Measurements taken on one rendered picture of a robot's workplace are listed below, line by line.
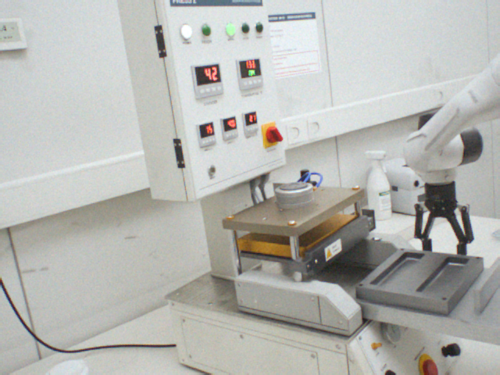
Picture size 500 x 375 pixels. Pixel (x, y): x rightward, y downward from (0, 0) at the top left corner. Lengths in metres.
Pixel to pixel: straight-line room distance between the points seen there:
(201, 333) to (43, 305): 0.48
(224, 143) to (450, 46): 1.75
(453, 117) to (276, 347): 0.58
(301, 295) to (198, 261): 0.75
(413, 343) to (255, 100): 0.61
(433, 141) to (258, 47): 0.44
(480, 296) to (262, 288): 0.38
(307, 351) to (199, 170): 0.40
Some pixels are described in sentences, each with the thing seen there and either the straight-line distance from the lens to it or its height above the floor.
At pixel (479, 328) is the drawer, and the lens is 0.91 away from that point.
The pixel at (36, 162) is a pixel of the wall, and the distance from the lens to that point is 1.43.
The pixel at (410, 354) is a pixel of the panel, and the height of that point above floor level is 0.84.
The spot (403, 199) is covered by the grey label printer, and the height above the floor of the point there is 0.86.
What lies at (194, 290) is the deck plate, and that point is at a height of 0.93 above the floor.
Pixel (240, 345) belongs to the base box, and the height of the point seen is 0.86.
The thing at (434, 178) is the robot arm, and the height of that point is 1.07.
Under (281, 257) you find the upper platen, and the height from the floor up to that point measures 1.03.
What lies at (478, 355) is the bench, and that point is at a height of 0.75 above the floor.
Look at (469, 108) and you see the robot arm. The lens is 1.14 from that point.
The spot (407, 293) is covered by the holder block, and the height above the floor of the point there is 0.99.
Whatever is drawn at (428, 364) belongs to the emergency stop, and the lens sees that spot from 1.12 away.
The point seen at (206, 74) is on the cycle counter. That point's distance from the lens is 1.09.
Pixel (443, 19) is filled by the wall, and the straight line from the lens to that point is 2.67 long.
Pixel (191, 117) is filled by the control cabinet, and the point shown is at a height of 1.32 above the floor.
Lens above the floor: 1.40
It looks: 12 degrees down
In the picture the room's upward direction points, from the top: 8 degrees counter-clockwise
